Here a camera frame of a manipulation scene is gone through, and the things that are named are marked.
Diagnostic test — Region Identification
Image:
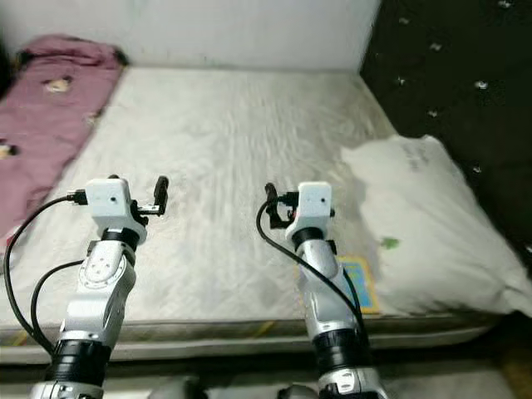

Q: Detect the grey right robot leg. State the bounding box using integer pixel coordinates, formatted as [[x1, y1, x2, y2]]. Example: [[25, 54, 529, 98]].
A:
[[274, 385, 325, 399]]

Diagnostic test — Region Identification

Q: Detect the purple cartoon print blanket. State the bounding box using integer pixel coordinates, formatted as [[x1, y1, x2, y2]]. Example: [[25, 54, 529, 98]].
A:
[[0, 33, 126, 250]]

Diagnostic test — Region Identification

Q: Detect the grey left robot leg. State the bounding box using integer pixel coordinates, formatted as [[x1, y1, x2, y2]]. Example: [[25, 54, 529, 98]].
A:
[[145, 378, 200, 399]]

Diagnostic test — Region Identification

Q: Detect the white quilted mattress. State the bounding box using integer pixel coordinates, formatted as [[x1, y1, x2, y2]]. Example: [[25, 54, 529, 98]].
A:
[[0, 66, 508, 350]]

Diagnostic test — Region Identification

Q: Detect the colourful children's book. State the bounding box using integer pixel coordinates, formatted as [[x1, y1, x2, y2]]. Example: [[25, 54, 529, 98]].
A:
[[337, 255, 382, 317]]

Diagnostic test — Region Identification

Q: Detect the grey robot leg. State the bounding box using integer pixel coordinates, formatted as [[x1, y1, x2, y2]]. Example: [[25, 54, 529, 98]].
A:
[[274, 385, 325, 399], [145, 378, 200, 399]]

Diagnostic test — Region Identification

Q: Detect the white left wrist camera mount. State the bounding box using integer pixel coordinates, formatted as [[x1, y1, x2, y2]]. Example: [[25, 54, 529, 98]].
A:
[[85, 177, 144, 246]]

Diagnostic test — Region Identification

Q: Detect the white pillow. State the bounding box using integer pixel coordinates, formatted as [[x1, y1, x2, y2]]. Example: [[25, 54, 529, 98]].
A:
[[339, 135, 532, 318]]

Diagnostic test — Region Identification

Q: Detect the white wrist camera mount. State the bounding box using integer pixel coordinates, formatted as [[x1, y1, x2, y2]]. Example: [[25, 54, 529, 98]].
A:
[[285, 181, 335, 244], [85, 177, 144, 246]]

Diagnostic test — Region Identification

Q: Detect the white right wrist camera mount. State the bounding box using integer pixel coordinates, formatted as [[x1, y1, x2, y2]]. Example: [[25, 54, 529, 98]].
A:
[[285, 181, 335, 244]]

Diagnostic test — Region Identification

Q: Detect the black tufted headboard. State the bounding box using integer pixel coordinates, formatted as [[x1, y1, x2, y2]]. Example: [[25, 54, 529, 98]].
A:
[[359, 0, 532, 267]]

